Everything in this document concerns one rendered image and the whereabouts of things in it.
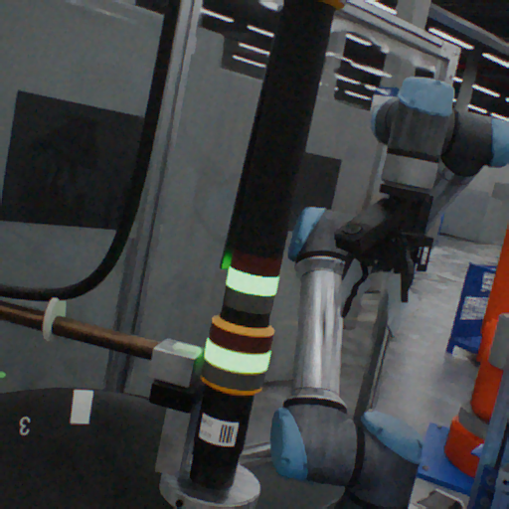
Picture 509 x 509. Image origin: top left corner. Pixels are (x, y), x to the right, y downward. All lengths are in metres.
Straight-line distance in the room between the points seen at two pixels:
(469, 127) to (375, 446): 0.55
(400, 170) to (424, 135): 0.06
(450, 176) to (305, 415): 0.47
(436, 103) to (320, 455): 0.61
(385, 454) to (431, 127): 0.57
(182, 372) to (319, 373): 0.81
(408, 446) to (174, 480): 0.80
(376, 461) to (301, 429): 0.14
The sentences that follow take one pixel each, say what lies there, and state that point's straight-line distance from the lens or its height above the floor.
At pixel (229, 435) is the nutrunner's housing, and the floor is 1.51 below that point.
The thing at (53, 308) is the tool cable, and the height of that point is 1.56.
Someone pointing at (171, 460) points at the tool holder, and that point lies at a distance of 0.50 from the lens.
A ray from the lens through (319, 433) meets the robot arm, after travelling 1.23.
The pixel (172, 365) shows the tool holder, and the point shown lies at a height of 1.54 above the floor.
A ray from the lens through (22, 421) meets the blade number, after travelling 0.67.
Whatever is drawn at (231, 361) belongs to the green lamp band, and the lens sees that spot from 0.46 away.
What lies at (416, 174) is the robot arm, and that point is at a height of 1.70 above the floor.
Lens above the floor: 1.70
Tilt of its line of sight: 9 degrees down
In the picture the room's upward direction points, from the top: 12 degrees clockwise
